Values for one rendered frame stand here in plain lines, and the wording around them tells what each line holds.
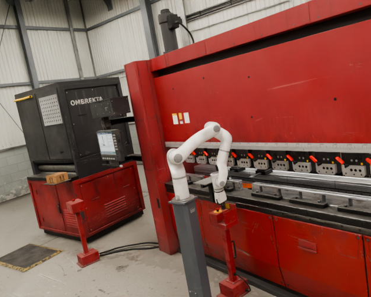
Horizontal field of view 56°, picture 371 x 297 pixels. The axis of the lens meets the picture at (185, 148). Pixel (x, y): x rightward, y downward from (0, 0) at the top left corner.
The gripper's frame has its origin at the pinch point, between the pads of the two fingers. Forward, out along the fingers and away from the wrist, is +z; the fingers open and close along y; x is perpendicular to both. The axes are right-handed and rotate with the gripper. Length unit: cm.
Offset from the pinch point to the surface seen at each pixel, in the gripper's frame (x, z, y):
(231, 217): 4.8, 10.1, -2.1
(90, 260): -193, 75, 64
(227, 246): -3.1, 36.7, 3.1
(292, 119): 60, -66, -34
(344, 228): 99, 7, -16
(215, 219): -6.8, 10.1, 6.1
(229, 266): -4, 57, 5
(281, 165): 44, -29, -32
